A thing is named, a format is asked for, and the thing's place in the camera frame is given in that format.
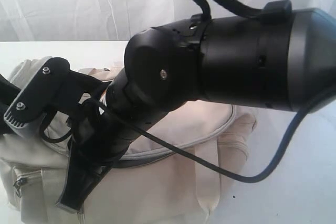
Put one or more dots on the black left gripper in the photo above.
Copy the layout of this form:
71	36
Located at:
8	94

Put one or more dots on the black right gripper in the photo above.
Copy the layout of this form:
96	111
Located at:
99	134

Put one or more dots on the cream duffel bag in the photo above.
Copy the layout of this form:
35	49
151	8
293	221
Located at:
153	185

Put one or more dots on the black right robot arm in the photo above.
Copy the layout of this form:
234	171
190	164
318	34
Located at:
284	60

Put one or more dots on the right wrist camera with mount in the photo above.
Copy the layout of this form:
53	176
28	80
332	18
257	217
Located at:
39	81

